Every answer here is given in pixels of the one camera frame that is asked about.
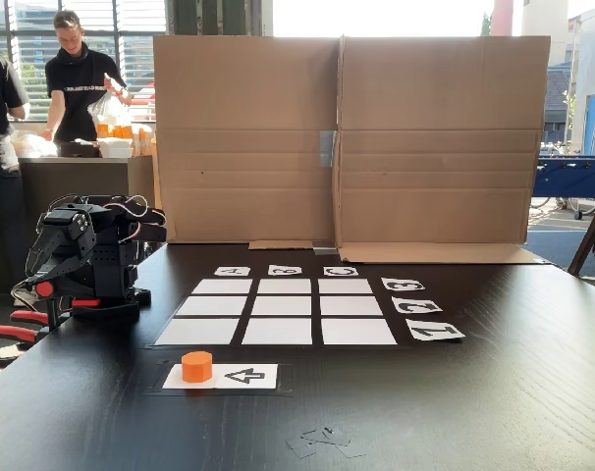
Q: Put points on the clear plastic bag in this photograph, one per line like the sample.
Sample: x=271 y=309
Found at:
x=108 y=108

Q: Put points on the round orange token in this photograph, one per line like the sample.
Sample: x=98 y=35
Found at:
x=197 y=368

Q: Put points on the white paper grid square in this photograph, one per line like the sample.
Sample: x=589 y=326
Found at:
x=211 y=305
x=351 y=305
x=222 y=286
x=281 y=305
x=284 y=286
x=359 y=332
x=198 y=332
x=345 y=286
x=277 y=332

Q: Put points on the brown counter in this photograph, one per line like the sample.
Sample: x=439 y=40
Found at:
x=81 y=179

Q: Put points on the black red bar clamp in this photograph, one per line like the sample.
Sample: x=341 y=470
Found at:
x=52 y=306

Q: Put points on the white plastic bags pile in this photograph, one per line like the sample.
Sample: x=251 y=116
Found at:
x=32 y=146

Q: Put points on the white food containers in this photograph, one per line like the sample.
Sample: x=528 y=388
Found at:
x=115 y=147

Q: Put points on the orange juice carton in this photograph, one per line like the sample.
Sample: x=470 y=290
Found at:
x=103 y=130
x=144 y=142
x=122 y=131

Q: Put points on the person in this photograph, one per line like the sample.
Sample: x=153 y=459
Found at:
x=0 y=147
x=79 y=83

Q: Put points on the letter A paper sheet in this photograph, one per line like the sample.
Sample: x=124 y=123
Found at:
x=232 y=271

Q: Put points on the brown cardboard panel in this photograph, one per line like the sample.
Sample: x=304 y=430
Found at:
x=440 y=122
x=243 y=122

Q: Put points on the white arrow paper sheet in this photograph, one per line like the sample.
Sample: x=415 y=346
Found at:
x=248 y=377

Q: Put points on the letter B paper sheet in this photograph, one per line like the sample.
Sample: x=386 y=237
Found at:
x=285 y=270

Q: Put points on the grey tape strip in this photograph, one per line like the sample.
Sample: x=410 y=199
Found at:
x=325 y=248
x=328 y=148

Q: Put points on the letter C paper sheet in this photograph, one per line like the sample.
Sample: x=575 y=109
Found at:
x=341 y=271

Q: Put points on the clear tape scraps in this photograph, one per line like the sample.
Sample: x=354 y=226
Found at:
x=322 y=441

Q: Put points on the number 3 paper sheet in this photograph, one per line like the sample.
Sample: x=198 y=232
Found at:
x=403 y=284

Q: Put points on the number 2 paper sheet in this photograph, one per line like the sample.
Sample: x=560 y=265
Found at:
x=416 y=305

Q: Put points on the number 1 paper sheet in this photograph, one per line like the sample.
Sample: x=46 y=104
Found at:
x=435 y=329

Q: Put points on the blue foosball table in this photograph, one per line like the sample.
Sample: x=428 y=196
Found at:
x=572 y=176

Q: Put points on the dark wooden easel leg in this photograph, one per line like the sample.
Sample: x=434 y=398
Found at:
x=589 y=235

